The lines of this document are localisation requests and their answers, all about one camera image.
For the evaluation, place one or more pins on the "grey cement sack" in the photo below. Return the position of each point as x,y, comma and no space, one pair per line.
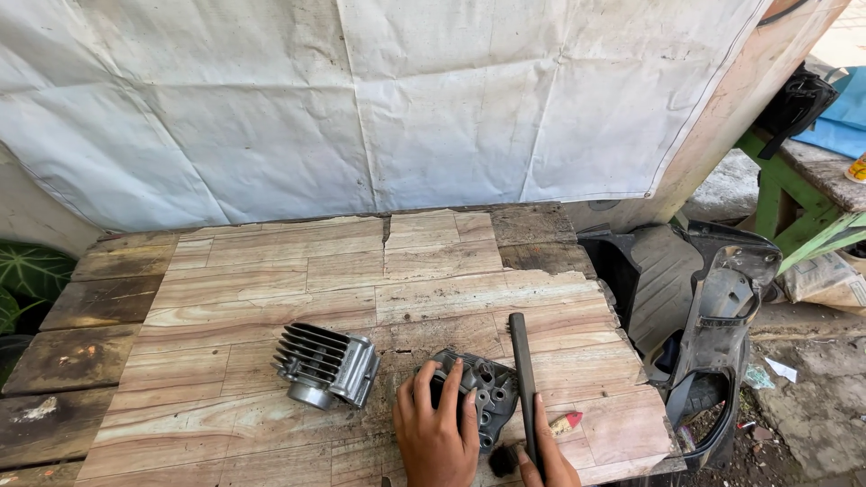
822,278

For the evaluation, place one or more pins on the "pale wooden post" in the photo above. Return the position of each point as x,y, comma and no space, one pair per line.
737,108

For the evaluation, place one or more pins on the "wood-pattern vinyl sheet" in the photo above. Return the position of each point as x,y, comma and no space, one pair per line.
270,284

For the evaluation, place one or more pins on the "silver finned engine cylinder block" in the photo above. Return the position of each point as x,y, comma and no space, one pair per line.
331,365

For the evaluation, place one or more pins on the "white paper scrap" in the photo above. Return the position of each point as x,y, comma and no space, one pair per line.
782,369

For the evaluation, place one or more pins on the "large white tarp sheet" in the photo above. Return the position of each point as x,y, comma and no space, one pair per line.
507,101
169,115

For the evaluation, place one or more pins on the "red-tipped wooden paint brush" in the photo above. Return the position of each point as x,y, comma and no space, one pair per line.
565,423

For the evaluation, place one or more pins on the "green leafy plant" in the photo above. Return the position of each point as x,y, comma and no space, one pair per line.
34,270

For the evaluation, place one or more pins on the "clear plastic wrapper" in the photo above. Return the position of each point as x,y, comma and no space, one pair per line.
758,377

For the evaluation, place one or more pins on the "person's right hand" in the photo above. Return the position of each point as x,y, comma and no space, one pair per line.
551,467

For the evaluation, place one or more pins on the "dark wooden plank table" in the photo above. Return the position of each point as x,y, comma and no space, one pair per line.
101,301

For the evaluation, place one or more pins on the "black motorcycle leg shield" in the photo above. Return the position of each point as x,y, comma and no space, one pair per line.
724,324

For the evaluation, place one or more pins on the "green wooden bench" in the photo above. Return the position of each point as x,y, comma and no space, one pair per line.
771,196

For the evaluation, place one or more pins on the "grey engine cylinder head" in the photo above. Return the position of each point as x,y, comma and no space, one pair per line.
494,392

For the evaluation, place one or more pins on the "person's left hand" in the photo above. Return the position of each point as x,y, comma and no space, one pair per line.
433,439

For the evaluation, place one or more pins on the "black motorcycle floor panel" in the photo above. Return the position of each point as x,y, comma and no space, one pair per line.
653,277

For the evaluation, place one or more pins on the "black bag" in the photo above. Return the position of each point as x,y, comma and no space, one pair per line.
798,101

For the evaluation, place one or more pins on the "black metal file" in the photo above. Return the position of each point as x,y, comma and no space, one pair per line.
522,365

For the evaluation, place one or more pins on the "yellow and white packet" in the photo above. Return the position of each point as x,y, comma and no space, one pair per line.
858,169

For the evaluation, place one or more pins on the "blue tarp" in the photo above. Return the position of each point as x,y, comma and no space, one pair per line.
842,118

